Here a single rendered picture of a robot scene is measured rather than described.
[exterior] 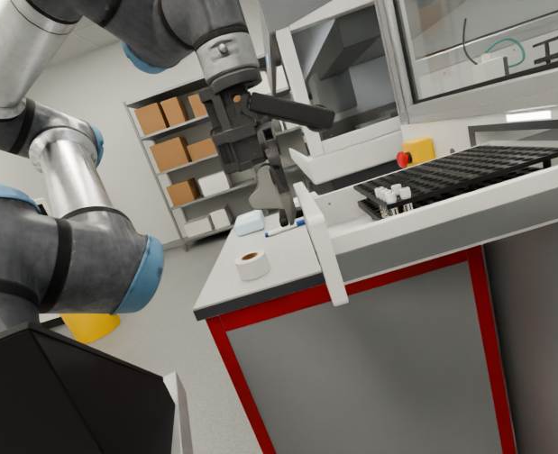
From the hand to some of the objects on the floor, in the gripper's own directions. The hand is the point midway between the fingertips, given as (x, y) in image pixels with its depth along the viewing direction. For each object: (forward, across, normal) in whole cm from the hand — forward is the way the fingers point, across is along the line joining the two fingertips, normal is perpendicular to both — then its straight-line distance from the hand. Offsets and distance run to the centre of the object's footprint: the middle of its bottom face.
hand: (293, 212), depth 48 cm
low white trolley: (+91, -41, +4) cm, 100 cm away
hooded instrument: (+91, -172, +70) cm, 207 cm away
